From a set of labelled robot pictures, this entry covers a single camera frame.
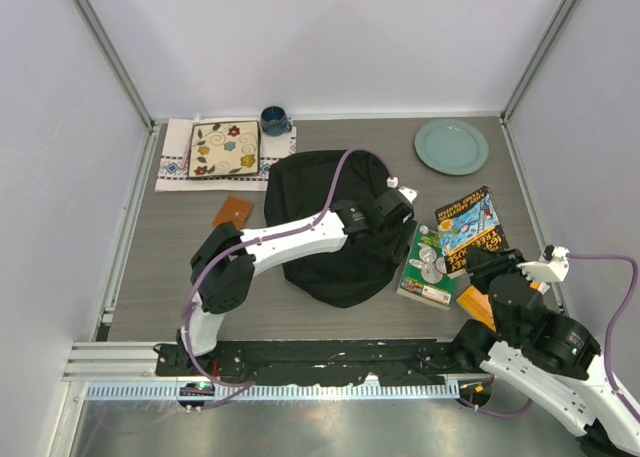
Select light teal round plate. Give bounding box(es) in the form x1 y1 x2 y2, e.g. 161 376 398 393
414 118 489 176

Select colourful treehouse paperback book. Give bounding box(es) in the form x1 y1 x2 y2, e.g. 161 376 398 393
434 186 509 277

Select black student backpack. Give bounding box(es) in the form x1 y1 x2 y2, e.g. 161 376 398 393
264 150 417 309

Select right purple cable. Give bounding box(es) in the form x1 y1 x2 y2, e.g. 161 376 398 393
457 252 640 418

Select white patterned cloth mat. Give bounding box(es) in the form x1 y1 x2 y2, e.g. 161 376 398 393
155 119 297 192

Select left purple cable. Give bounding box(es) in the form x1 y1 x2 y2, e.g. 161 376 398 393
179 146 399 411

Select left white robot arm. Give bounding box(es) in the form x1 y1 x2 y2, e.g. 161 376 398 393
177 186 417 379

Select brown leather wallet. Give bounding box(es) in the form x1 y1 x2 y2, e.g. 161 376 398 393
212 195 254 230

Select orange paperback book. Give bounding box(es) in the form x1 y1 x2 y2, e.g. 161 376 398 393
456 282 550 337

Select floral square ceramic plate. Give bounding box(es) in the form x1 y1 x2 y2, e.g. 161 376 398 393
187 121 260 180

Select purple cable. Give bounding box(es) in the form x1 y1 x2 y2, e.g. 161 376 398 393
457 252 640 418
179 146 399 411

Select dark blue ceramic cup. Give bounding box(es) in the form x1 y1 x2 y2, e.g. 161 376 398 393
260 106 293 137

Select green coin book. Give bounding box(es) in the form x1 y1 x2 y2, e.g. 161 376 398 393
396 223 456 310

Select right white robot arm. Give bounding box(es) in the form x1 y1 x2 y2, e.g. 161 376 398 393
451 245 639 456

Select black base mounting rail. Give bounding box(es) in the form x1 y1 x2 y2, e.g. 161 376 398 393
154 339 494 386

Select white slotted cable duct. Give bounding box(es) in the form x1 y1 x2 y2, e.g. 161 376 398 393
85 378 460 401

